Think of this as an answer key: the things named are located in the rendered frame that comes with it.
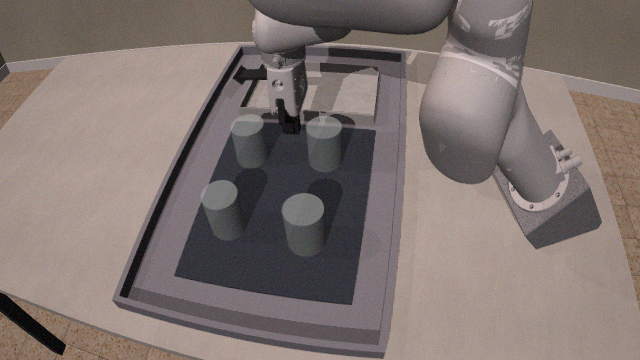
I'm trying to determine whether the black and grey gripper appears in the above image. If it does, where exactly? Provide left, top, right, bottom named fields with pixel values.
left=262, top=55, right=308, bottom=135

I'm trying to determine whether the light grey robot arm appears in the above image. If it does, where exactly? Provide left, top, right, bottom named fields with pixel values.
left=248, top=0, right=582, bottom=213

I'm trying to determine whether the clear glass jar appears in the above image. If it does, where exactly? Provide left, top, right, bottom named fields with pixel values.
left=201, top=180, right=246, bottom=240
left=230, top=114, right=269, bottom=169
left=282, top=193, right=326, bottom=257
left=306, top=116, right=343, bottom=172

